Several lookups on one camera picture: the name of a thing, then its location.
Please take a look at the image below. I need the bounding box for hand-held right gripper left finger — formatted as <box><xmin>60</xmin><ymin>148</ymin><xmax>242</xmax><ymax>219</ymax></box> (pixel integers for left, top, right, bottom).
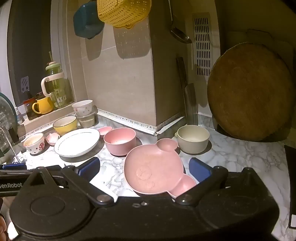
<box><xmin>20</xmin><ymin>158</ymin><xmax>118</xmax><ymax>207</ymax></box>

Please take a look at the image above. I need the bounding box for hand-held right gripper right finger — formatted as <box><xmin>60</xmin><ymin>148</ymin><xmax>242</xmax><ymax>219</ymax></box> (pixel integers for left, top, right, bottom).
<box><xmin>174</xmin><ymin>158</ymin><xmax>259</xmax><ymax>207</ymax></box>

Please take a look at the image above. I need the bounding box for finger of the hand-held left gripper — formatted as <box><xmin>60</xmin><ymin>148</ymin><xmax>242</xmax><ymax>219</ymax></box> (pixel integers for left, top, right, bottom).
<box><xmin>0</xmin><ymin>163</ymin><xmax>27</xmax><ymax>171</ymax></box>

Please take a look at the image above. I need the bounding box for white oval plate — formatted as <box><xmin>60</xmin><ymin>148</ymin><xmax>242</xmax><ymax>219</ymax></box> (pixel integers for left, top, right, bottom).
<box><xmin>54</xmin><ymin>128</ymin><xmax>100</xmax><ymax>158</ymax></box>

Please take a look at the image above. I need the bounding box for beige bowl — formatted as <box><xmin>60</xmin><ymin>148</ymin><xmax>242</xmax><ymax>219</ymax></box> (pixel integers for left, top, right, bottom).
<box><xmin>174</xmin><ymin>125</ymin><xmax>210</xmax><ymax>154</ymax></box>

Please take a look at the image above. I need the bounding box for pink bowl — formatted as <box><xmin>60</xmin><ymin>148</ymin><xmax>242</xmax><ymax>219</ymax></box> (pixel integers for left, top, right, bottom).
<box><xmin>104</xmin><ymin>127</ymin><xmax>136</xmax><ymax>156</ymax></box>

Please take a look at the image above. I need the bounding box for pink bear-shaped plate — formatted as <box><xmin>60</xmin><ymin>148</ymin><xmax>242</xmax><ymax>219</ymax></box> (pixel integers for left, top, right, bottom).
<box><xmin>124</xmin><ymin>138</ymin><xmax>197</xmax><ymax>195</ymax></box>

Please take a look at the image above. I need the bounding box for white mushroom print bowl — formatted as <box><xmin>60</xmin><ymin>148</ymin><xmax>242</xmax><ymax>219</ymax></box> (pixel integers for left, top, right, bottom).
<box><xmin>23</xmin><ymin>133</ymin><xmax>45</xmax><ymax>155</ymax></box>

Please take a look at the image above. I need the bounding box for small pink dish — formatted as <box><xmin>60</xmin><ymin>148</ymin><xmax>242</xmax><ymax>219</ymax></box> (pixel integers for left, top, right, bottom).
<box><xmin>97</xmin><ymin>127</ymin><xmax>113</xmax><ymax>136</ymax></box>
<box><xmin>46</xmin><ymin>133</ymin><xmax>60</xmax><ymax>146</ymax></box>

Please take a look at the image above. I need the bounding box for yellow bowl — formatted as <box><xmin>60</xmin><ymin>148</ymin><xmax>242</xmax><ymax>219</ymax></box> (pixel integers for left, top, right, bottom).
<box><xmin>53</xmin><ymin>116</ymin><xmax>78</xmax><ymax>136</ymax></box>

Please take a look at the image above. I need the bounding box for glass pot lid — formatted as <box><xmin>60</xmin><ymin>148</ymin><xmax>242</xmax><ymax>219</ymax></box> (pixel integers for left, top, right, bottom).
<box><xmin>0</xmin><ymin>93</ymin><xmax>19</xmax><ymax>149</ymax></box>

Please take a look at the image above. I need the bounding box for white floral bowl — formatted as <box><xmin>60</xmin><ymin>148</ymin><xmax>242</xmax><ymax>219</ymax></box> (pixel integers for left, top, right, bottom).
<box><xmin>72</xmin><ymin>100</ymin><xmax>93</xmax><ymax>116</ymax></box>

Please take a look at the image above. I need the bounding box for music note tape strip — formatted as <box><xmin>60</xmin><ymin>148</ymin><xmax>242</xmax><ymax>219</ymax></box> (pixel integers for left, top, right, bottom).
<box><xmin>20</xmin><ymin>108</ymin><xmax>186</xmax><ymax>141</ymax></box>

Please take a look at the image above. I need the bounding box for yellow mug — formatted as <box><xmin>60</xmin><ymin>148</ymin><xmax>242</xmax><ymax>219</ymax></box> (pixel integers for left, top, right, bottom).
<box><xmin>32</xmin><ymin>97</ymin><xmax>54</xmax><ymax>114</ymax></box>

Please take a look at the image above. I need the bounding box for kitchen cleaver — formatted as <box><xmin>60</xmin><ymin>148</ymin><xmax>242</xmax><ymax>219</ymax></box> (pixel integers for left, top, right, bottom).
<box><xmin>177</xmin><ymin>57</ymin><xmax>199</xmax><ymax>126</ymax></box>

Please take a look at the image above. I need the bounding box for green glass jug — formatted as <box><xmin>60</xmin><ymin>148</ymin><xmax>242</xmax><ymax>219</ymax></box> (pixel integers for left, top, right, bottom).
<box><xmin>41</xmin><ymin>51</ymin><xmax>75</xmax><ymax>109</ymax></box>

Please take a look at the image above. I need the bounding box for window sticker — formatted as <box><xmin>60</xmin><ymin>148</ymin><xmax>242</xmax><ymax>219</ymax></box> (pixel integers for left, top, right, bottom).
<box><xmin>20</xmin><ymin>75</ymin><xmax>30</xmax><ymax>93</ymax></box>

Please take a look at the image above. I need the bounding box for round wooden cutting board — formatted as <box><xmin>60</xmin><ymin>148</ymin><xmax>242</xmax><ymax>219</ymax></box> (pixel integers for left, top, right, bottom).
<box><xmin>207</xmin><ymin>42</ymin><xmax>293</xmax><ymax>142</ymax></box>

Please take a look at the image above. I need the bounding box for black cooktop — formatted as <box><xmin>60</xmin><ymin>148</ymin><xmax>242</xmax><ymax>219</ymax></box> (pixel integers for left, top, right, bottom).
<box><xmin>284</xmin><ymin>145</ymin><xmax>296</xmax><ymax>230</ymax></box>

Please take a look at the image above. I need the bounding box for white vent grille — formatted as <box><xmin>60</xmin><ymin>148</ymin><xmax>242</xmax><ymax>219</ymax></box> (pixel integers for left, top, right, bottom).
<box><xmin>193</xmin><ymin>14</ymin><xmax>212</xmax><ymax>77</ymax></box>

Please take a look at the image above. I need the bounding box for metal ladle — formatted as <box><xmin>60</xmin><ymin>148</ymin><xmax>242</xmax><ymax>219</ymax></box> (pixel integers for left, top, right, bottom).
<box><xmin>167</xmin><ymin>0</ymin><xmax>192</xmax><ymax>44</ymax></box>

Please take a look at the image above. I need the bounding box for teal plastic basin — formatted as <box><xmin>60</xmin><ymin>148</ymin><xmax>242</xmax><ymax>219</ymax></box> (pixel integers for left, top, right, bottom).
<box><xmin>73</xmin><ymin>1</ymin><xmax>105</xmax><ymax>39</ymax></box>

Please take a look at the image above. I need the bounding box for yellow plastic colander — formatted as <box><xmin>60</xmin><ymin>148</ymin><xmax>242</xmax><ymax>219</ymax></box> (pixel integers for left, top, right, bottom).
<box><xmin>97</xmin><ymin>0</ymin><xmax>152</xmax><ymax>29</ymax></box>

